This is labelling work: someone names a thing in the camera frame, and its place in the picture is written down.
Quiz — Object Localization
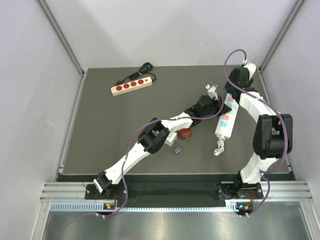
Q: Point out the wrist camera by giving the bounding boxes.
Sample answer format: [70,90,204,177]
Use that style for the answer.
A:
[205,82,221,101]
[243,62,257,80]

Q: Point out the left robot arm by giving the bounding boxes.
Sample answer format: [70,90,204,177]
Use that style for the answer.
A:
[93,95,232,199]

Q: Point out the beige power strip red sockets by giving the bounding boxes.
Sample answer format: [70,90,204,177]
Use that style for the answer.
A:
[110,76,153,96]

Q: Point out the black power strip cable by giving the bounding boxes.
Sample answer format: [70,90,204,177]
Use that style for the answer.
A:
[115,62,158,86]

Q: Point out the white power strip coloured sockets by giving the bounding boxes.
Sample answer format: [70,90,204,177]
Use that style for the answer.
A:
[215,93,239,139]

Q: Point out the red patterned plug adapter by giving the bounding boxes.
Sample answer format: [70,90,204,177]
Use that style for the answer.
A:
[177,128,193,141]

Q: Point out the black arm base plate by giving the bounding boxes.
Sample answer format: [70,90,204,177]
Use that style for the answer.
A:
[84,182,263,201]

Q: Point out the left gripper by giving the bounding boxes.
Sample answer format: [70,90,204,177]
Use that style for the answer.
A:
[200,96,231,118]

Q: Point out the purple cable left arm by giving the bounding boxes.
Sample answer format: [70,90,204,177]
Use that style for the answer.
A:
[121,81,225,221]

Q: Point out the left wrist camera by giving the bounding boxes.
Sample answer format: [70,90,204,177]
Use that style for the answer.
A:
[205,82,221,101]

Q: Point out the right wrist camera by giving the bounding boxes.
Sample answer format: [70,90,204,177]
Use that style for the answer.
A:
[243,62,257,80]

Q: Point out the slotted grey cable duct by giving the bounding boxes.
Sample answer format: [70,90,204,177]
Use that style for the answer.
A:
[50,201,239,213]

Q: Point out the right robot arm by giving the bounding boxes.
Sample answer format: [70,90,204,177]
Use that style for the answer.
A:
[219,66,293,200]

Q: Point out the white coiled strip cable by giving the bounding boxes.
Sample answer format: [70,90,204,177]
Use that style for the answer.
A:
[213,136,226,156]

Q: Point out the white cube socket adapter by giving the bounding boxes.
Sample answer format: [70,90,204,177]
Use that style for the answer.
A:
[164,132,178,147]

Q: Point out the black plug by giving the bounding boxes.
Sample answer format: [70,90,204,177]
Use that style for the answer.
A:
[171,146,182,156]

